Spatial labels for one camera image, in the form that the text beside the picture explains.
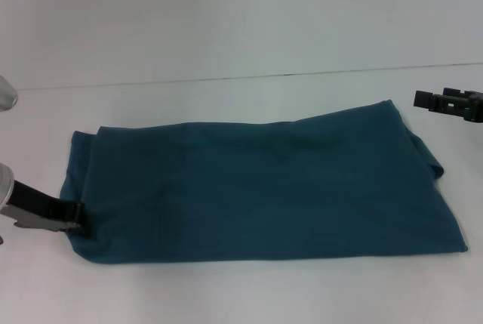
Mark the teal t-shirt with FREE print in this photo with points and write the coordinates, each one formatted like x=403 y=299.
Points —
x=245 y=188

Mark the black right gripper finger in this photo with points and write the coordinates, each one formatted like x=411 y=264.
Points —
x=430 y=100
x=456 y=93

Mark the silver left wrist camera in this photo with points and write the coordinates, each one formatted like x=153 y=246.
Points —
x=7 y=95

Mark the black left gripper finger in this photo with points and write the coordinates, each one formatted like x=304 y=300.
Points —
x=83 y=222

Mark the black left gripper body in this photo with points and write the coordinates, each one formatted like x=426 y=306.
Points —
x=41 y=210

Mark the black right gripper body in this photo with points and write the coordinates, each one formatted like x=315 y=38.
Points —
x=474 y=107

